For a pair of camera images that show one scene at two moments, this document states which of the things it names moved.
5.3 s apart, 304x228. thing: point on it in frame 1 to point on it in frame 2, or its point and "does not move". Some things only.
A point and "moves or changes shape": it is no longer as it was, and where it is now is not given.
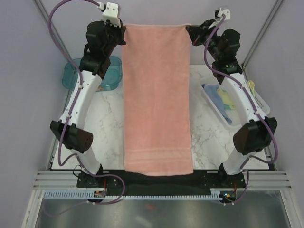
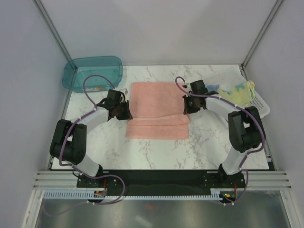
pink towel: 156,99 moves or changes shape
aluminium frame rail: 254,179 does not move
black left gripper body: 115,36 to 122,112
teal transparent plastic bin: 71,80 does not move
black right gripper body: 204,35 to 190,105
